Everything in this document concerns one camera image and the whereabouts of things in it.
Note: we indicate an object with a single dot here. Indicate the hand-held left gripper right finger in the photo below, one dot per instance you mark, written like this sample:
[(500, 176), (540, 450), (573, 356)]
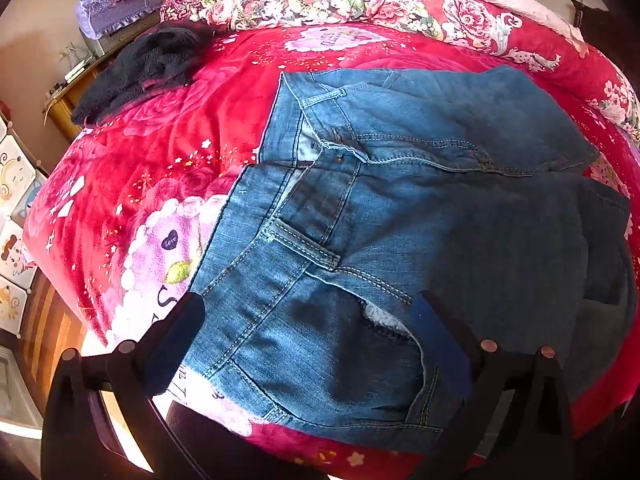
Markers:
[(440, 342)]

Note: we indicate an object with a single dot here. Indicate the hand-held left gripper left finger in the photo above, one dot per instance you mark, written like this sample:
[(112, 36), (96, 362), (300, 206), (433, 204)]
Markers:
[(170, 342)]

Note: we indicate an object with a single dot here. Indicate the blue denim pants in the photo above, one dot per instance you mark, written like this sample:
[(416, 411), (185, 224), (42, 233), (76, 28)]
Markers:
[(400, 210)]

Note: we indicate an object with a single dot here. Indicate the red rose print blanket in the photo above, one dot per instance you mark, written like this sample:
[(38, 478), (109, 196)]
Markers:
[(175, 125)]

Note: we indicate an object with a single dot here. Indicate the cartoon panel storage cabinet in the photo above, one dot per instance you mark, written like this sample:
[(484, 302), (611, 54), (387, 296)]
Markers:
[(15, 175)]

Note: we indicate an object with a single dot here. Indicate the wooden side table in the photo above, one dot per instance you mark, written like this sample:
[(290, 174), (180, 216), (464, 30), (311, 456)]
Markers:
[(60, 105)]

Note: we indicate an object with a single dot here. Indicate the black fleece garment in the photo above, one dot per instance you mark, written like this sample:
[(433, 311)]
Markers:
[(140, 70)]

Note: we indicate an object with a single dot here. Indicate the purple covered box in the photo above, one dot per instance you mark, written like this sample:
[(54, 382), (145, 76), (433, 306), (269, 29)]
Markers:
[(115, 5)]

